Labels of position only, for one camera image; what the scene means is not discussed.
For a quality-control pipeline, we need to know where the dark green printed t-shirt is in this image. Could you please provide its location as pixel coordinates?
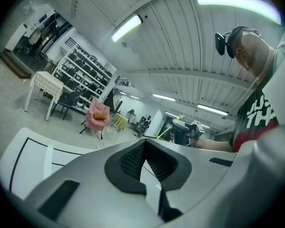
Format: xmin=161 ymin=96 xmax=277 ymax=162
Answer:
xmin=228 ymin=38 xmax=285 ymax=153

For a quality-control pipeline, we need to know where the ceiling light tube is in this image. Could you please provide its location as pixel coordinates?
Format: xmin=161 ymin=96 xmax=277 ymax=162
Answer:
xmin=197 ymin=103 xmax=229 ymax=116
xmin=110 ymin=14 xmax=143 ymax=43
xmin=194 ymin=0 xmax=282 ymax=26
xmin=152 ymin=93 xmax=176 ymax=102

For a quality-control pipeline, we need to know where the white table with black lines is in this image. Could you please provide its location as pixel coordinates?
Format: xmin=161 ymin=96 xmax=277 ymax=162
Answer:
xmin=0 ymin=127 xmax=162 ymax=195

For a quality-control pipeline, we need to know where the black staircase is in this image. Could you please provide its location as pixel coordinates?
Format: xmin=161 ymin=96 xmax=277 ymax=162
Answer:
xmin=112 ymin=76 xmax=134 ymax=114

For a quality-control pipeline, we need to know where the white metal shelving rack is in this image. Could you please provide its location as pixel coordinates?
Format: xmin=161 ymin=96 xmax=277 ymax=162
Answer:
xmin=53 ymin=42 xmax=114 ymax=113

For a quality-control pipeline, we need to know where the pink armchair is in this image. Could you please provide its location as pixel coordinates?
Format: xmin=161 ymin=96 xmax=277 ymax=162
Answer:
xmin=80 ymin=98 xmax=111 ymax=140

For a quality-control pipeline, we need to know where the wooden step platform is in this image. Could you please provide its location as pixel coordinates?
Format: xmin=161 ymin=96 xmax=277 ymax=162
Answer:
xmin=0 ymin=49 xmax=33 ymax=79

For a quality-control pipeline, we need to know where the person's head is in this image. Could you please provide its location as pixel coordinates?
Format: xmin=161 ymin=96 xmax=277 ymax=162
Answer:
xmin=228 ymin=26 xmax=276 ymax=81

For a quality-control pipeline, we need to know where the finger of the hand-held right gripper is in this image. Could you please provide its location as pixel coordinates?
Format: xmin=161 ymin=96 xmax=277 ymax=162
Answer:
xmin=172 ymin=118 xmax=190 ymax=128
xmin=173 ymin=126 xmax=192 ymax=146

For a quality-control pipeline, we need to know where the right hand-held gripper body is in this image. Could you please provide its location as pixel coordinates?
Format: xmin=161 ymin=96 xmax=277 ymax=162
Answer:
xmin=189 ymin=120 xmax=206 ymax=148

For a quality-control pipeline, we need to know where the yellow-green stool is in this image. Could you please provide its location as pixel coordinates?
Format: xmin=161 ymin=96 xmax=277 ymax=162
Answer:
xmin=111 ymin=112 xmax=130 ymax=133

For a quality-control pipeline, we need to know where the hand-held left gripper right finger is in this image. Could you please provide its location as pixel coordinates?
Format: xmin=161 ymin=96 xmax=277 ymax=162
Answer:
xmin=146 ymin=138 xmax=237 ymax=214

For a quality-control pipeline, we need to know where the white table with cream cloth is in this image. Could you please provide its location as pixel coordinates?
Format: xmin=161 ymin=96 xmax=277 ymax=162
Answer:
xmin=23 ymin=71 xmax=65 ymax=122

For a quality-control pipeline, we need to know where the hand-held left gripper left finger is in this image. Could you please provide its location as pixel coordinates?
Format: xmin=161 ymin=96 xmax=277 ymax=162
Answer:
xmin=23 ymin=138 xmax=166 ymax=228

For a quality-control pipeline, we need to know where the yellow star wand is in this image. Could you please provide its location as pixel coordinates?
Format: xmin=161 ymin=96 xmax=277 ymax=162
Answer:
xmin=154 ymin=114 xmax=187 ymax=140

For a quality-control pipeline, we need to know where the black head-mounted camera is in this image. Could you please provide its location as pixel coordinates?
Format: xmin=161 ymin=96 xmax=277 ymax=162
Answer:
xmin=214 ymin=26 xmax=243 ymax=59

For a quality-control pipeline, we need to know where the dark blue chair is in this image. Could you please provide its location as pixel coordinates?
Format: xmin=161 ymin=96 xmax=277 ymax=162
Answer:
xmin=50 ymin=90 xmax=83 ymax=121

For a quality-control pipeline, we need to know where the person's right forearm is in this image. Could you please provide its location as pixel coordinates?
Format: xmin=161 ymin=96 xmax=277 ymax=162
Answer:
xmin=196 ymin=136 xmax=234 ymax=153

